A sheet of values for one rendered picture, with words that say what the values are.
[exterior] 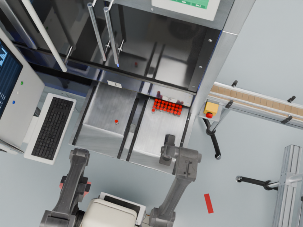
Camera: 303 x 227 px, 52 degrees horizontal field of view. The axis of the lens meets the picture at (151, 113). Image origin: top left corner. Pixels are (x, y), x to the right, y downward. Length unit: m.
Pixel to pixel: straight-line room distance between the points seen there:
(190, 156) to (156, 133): 0.72
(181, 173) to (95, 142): 0.86
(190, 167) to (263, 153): 1.81
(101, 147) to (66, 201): 0.75
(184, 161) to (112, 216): 0.40
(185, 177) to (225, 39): 0.53
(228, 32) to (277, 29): 2.40
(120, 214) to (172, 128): 0.73
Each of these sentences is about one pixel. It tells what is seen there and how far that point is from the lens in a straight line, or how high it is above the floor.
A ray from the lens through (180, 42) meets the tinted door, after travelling 1.30.
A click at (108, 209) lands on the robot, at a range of 1.42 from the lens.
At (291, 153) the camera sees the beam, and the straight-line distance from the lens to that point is 2.46.
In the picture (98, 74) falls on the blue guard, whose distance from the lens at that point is 1.85.
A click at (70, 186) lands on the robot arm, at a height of 1.50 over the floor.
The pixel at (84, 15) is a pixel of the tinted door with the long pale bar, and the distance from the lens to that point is 1.37.
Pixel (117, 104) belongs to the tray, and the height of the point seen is 0.88.
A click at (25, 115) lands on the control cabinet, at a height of 0.91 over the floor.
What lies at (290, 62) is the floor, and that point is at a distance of 3.40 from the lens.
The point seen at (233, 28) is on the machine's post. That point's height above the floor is 1.83.
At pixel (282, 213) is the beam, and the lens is 2.38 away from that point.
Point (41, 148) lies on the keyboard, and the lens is 2.07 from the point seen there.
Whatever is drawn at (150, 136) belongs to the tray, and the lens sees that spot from 1.92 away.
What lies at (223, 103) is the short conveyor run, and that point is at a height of 0.92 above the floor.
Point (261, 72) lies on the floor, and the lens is 3.24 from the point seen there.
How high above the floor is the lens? 2.75
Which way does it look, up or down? 72 degrees down
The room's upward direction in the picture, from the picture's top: 2 degrees clockwise
